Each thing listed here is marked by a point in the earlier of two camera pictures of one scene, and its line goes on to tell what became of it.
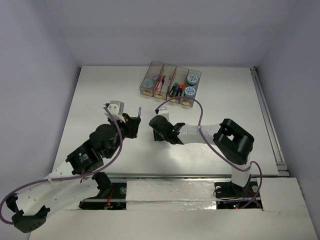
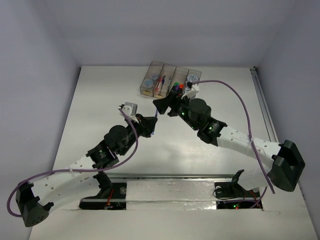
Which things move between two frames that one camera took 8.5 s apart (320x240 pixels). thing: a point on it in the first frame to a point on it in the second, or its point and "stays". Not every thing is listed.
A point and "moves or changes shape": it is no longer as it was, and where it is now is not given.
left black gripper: x=133 y=126 to x=143 y=124
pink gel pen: x=159 y=84 stays
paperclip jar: x=148 y=83 stays
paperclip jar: x=154 y=75 stays
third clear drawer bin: x=179 y=76 stays
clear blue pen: x=140 y=110 moves or changes shape
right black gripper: x=157 y=136 to x=173 y=100
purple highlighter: x=177 y=88 stays
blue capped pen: x=163 y=81 stays
